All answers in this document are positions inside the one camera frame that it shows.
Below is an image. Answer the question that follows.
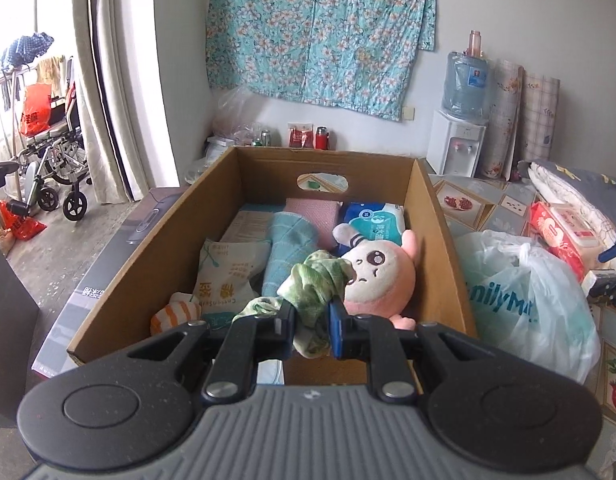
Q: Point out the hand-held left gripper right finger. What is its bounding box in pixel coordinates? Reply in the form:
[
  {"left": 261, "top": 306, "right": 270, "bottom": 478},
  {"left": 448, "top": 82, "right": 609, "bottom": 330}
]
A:
[{"left": 328, "top": 297, "right": 494, "bottom": 403}]

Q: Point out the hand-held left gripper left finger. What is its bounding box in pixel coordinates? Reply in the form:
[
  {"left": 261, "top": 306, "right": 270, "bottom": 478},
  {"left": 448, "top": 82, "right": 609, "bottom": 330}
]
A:
[{"left": 128, "top": 302, "right": 296, "bottom": 402}]

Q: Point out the green cloth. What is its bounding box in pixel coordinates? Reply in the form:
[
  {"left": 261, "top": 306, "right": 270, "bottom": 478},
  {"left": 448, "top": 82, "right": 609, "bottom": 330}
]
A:
[{"left": 232, "top": 249, "right": 355, "bottom": 359}]

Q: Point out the pink plush toy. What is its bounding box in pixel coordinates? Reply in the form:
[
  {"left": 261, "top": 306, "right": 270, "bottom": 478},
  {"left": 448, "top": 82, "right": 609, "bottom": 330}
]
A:
[{"left": 332, "top": 224, "right": 422, "bottom": 332}]

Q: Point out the blue checked towel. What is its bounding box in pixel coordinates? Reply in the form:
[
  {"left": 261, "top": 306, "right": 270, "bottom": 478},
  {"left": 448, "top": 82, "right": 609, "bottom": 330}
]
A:
[{"left": 259, "top": 211, "right": 322, "bottom": 299}]

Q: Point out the white packet with orange print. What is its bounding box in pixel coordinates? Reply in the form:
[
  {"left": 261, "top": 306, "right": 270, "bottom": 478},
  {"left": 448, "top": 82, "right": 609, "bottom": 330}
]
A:
[{"left": 189, "top": 239, "right": 275, "bottom": 322}]

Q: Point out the white and blue box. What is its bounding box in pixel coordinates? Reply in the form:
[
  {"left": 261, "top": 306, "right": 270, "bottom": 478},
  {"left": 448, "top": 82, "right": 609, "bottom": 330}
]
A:
[{"left": 222, "top": 204, "right": 290, "bottom": 247}]

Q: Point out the blue wet wipes pack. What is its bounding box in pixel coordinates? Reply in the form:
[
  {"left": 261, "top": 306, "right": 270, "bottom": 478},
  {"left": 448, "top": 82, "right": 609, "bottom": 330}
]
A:
[{"left": 337, "top": 201, "right": 407, "bottom": 257}]

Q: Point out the pink mesh sponge pad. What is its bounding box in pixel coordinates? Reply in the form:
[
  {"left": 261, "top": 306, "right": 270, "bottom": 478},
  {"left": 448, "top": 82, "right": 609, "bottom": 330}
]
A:
[{"left": 284, "top": 197, "right": 342, "bottom": 252}]

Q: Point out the orange striped soft toy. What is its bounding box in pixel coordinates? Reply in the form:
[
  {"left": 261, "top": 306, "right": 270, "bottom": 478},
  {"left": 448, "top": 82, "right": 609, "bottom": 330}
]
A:
[{"left": 149, "top": 291, "right": 202, "bottom": 337}]

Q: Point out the brown cardboard box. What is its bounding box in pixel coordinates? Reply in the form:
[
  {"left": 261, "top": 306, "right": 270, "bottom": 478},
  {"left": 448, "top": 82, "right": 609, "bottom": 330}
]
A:
[{"left": 67, "top": 144, "right": 480, "bottom": 387}]

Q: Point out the wet wipes pack red label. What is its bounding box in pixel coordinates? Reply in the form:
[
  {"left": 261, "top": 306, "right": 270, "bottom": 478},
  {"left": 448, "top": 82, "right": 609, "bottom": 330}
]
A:
[{"left": 529, "top": 199, "right": 607, "bottom": 282}]

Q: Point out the white quilt with yellow patch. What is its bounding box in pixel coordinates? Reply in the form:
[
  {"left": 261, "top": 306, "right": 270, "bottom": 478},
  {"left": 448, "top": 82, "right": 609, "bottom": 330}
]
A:
[{"left": 519, "top": 159, "right": 616, "bottom": 242}]

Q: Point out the white plastic bag teal print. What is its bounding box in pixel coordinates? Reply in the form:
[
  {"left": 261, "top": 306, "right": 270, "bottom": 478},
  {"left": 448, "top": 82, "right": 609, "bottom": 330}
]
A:
[{"left": 454, "top": 229, "right": 602, "bottom": 387}]

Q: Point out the checked rolled mat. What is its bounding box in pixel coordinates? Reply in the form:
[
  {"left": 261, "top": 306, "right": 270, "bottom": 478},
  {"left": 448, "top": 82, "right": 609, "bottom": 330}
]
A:
[{"left": 517, "top": 70, "right": 562, "bottom": 172}]

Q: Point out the floral rolled mat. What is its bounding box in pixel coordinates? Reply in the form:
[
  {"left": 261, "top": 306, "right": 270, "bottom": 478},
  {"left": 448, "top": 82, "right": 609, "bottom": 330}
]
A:
[{"left": 482, "top": 58, "right": 525, "bottom": 182}]

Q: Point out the dark grey flat carton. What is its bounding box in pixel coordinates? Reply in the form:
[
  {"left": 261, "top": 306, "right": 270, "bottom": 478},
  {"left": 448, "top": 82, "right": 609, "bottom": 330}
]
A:
[{"left": 29, "top": 186, "right": 190, "bottom": 379}]

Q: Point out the white water dispenser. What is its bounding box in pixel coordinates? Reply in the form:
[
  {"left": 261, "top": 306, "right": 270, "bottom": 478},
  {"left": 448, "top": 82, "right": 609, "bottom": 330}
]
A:
[{"left": 427, "top": 109, "right": 490, "bottom": 179}]

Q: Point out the red packet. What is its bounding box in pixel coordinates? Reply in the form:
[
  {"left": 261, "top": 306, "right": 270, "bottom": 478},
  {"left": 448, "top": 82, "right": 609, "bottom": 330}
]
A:
[{"left": 286, "top": 121, "right": 315, "bottom": 151}]

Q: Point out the clear plastic bag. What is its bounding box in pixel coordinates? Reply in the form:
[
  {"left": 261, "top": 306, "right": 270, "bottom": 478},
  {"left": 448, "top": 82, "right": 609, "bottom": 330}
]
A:
[{"left": 207, "top": 84, "right": 270, "bottom": 147}]

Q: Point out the blue water jug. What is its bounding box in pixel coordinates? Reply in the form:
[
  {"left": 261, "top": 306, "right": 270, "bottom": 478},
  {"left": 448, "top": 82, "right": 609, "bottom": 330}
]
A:
[{"left": 439, "top": 50, "right": 492, "bottom": 124}]

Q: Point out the dark grey panel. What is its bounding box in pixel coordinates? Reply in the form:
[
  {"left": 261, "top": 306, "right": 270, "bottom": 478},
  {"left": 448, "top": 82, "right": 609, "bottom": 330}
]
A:
[{"left": 0, "top": 234, "right": 40, "bottom": 429}]

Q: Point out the crumpled red bag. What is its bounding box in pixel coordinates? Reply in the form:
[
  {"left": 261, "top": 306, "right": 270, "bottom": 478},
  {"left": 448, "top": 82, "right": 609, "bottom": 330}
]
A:
[{"left": 0, "top": 199, "right": 47, "bottom": 242}]

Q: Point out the wheelchair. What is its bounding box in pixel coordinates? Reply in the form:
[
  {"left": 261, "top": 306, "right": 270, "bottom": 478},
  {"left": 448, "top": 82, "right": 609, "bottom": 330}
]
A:
[{"left": 14, "top": 59, "right": 92, "bottom": 222}]

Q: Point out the teal floral cloth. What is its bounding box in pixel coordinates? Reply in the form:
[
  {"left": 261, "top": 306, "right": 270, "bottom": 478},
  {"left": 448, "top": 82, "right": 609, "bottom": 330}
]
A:
[{"left": 204, "top": 0, "right": 437, "bottom": 122}]

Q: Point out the black seat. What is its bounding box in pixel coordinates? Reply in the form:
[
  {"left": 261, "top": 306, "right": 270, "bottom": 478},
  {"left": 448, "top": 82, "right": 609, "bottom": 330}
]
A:
[{"left": 0, "top": 159, "right": 22, "bottom": 192}]

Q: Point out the red plastic bag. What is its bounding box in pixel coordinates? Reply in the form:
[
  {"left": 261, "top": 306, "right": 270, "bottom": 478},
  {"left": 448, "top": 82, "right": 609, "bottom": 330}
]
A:
[{"left": 19, "top": 81, "right": 55, "bottom": 137}]

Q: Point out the dark blue hanging garment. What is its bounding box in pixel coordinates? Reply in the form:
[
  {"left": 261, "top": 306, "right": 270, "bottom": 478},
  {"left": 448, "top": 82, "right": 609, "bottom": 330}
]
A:
[{"left": 0, "top": 31, "right": 57, "bottom": 72}]

